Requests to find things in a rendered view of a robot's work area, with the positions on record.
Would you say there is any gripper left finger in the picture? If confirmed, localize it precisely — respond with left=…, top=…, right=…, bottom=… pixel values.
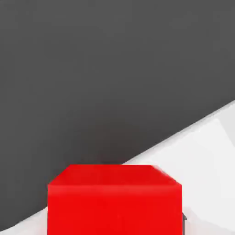
left=3, top=206, right=48, bottom=235

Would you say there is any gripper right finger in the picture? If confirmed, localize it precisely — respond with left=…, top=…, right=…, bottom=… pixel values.
left=181, top=206, right=232, bottom=235

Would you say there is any small red cube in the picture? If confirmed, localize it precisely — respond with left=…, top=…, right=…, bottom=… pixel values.
left=47, top=164, right=183, bottom=235

